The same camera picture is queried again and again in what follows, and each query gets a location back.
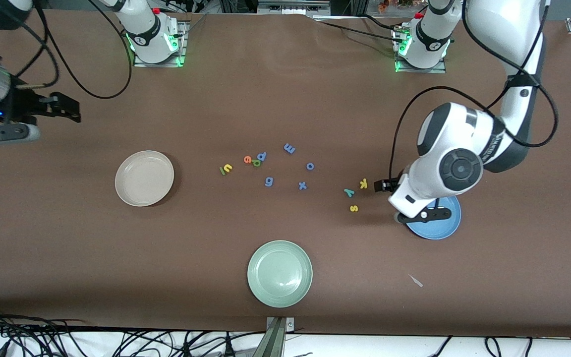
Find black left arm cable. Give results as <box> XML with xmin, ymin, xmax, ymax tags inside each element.
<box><xmin>389</xmin><ymin>0</ymin><xmax>560</xmax><ymax>188</ymax></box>

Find tangled black cables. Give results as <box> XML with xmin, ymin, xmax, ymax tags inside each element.
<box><xmin>0</xmin><ymin>303</ymin><xmax>266</xmax><ymax>357</ymax></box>

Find grey metal frame device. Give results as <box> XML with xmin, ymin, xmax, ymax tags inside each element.
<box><xmin>257</xmin><ymin>0</ymin><xmax>332</xmax><ymax>15</ymax></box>

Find silver clamp plate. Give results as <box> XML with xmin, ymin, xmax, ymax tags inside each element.
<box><xmin>266</xmin><ymin>316</ymin><xmax>295</xmax><ymax>332</ymax></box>

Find beige brown plate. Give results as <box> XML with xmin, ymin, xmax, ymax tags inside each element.
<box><xmin>114</xmin><ymin>150</ymin><xmax>175</xmax><ymax>207</ymax></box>

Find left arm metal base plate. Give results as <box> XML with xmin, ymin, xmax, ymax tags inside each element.
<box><xmin>392</xmin><ymin>27</ymin><xmax>447</xmax><ymax>74</ymax></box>

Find brown table mat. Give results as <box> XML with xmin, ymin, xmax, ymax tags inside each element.
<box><xmin>0</xmin><ymin>8</ymin><xmax>571</xmax><ymax>339</ymax></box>

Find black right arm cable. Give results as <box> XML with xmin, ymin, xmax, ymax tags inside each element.
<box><xmin>15</xmin><ymin>0</ymin><xmax>132</xmax><ymax>99</ymax></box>

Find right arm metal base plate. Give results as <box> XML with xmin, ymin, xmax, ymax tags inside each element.
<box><xmin>133</xmin><ymin>20</ymin><xmax>187</xmax><ymax>67</ymax></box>

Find green plate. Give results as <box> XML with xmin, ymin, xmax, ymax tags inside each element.
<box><xmin>247</xmin><ymin>240</ymin><xmax>313</xmax><ymax>308</ymax></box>

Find blue plate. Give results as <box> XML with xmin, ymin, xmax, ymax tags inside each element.
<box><xmin>406</xmin><ymin>196</ymin><xmax>462</xmax><ymax>240</ymax></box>

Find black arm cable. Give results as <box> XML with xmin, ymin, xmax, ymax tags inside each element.
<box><xmin>15</xmin><ymin>0</ymin><xmax>132</xmax><ymax>99</ymax></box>
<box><xmin>389</xmin><ymin>0</ymin><xmax>560</xmax><ymax>188</ymax></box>

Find grey metal pole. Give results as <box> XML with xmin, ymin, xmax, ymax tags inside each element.
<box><xmin>252</xmin><ymin>317</ymin><xmax>286</xmax><ymax>357</ymax></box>

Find black base cable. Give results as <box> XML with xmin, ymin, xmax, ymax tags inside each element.
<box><xmin>362</xmin><ymin>14</ymin><xmax>407</xmax><ymax>33</ymax></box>
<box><xmin>313</xmin><ymin>19</ymin><xmax>402</xmax><ymax>44</ymax></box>

